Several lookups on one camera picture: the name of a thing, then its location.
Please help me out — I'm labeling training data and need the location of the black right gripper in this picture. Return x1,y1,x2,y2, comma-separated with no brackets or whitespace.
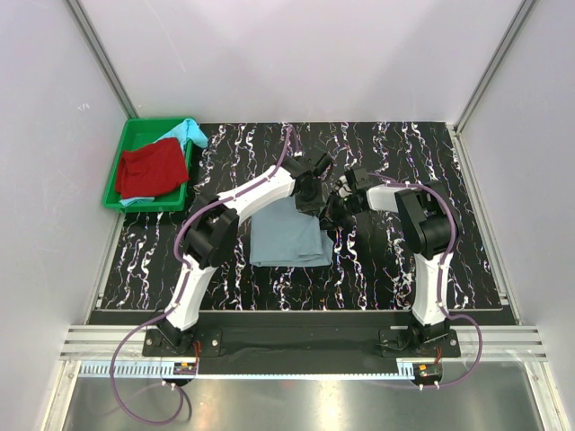
310,190,362,232

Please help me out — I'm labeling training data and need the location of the grey-blue polo shirt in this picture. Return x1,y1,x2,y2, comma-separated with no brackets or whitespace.
249,197,333,268

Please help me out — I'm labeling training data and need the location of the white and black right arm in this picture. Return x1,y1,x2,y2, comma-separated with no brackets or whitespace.
323,168,460,356

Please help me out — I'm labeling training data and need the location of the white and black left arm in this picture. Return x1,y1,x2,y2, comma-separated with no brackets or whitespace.
157,152,333,356

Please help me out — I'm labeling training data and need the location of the light blue t shirt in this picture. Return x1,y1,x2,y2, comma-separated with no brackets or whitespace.
117,118,209,208

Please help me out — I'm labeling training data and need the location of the red t shirt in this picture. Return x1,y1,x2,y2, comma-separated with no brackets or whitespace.
114,137,189,199

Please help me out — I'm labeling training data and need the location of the right connector box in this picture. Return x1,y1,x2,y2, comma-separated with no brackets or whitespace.
416,363,443,379

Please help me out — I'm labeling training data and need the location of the connector box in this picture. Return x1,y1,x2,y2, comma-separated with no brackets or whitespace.
173,362,198,376
416,363,443,379

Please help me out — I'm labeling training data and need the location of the green plastic tray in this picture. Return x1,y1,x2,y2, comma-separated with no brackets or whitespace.
102,117,198,213

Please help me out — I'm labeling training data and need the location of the left connector box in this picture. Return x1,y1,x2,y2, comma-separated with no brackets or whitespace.
173,362,198,376

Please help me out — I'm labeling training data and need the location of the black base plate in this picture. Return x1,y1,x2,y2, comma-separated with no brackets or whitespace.
143,311,461,372

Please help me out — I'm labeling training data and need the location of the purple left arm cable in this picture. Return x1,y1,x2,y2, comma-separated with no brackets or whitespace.
110,124,305,426

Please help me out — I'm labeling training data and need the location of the aluminium front rail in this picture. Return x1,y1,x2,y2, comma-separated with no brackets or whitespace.
42,325,574,430

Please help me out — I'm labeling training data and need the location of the white slotted cable duct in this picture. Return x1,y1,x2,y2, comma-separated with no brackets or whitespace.
79,359,415,382

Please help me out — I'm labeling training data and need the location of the right aluminium corner post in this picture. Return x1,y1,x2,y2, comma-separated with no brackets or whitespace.
453,0,539,136

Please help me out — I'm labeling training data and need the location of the aluminium corner post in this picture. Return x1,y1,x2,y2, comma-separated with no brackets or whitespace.
64,0,138,119
453,0,539,136

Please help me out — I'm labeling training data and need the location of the left aluminium corner post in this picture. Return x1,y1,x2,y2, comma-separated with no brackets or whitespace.
64,0,138,119

